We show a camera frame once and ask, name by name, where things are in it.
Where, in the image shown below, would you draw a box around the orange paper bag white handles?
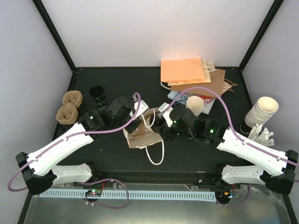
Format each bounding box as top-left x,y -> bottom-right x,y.
123,108 -> 165,166

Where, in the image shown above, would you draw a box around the brown pulp cup carrier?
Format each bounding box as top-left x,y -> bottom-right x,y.
129,124 -> 152,140

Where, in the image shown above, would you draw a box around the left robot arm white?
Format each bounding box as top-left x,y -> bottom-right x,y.
15,93 -> 149,195

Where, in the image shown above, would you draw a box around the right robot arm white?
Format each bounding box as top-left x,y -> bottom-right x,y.
151,103 -> 299,194

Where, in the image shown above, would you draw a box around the white paper cup stack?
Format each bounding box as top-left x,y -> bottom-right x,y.
185,96 -> 204,117

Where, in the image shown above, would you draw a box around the light blue paper bag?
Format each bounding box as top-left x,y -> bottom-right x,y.
167,91 -> 187,107

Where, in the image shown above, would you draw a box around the black paper cup stack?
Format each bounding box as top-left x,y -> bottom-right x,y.
89,86 -> 107,106

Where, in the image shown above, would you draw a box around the checkered paper bag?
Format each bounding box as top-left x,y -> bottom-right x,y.
185,93 -> 215,115

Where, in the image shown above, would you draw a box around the orange paper bag stack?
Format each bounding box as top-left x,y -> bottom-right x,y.
160,58 -> 216,90

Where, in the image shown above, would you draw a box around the brown kraft paper bag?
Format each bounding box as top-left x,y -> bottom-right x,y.
170,69 -> 237,96

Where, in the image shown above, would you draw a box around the pulp cup carrier stack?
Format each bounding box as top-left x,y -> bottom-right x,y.
56,91 -> 83,125

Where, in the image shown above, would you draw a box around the tall white cup stack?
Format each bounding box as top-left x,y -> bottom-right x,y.
240,97 -> 279,135

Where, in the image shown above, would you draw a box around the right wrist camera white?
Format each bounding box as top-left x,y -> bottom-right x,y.
158,102 -> 173,127

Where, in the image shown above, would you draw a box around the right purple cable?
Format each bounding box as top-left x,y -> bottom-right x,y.
158,86 -> 299,182

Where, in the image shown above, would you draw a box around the purple cable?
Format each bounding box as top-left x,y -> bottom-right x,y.
158,86 -> 299,182
8,92 -> 141,192

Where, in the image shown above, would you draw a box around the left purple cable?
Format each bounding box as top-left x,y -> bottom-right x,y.
8,92 -> 141,192

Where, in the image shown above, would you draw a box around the blue slotted cable duct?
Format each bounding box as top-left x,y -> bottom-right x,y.
39,189 -> 216,202

